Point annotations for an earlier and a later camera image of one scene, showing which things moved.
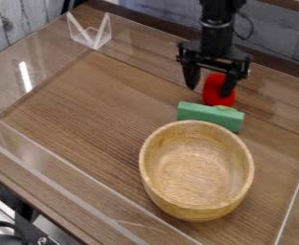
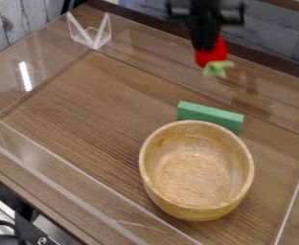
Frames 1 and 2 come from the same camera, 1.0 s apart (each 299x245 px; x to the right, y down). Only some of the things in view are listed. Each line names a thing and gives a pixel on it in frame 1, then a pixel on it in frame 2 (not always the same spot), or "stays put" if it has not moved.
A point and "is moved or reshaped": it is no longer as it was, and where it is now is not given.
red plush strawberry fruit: [213, 91] is moved or reshaped
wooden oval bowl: [197, 166] stays put
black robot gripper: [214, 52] to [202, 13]
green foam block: [223, 116] stays put
